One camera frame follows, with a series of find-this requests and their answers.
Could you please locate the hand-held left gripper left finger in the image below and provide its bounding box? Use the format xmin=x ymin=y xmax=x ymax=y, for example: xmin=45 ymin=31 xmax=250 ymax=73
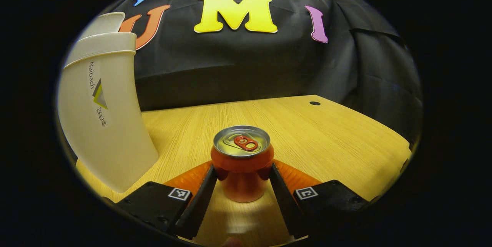
xmin=115 ymin=161 xmax=219 ymax=240

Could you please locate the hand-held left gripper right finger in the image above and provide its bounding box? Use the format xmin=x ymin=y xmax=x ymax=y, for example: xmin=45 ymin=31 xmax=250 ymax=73
xmin=269 ymin=161 xmax=371 ymax=240

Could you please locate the orange pop can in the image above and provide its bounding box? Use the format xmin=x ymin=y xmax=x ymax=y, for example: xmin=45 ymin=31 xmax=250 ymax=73
xmin=211 ymin=125 xmax=275 ymax=203

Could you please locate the white desktop garbage bin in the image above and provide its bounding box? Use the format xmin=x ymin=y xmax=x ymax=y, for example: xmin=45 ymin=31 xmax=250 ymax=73
xmin=58 ymin=12 xmax=160 ymax=194

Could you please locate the black backdrop cloth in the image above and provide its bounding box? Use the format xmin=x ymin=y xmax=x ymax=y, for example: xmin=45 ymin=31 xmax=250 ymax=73
xmin=102 ymin=0 xmax=423 ymax=140

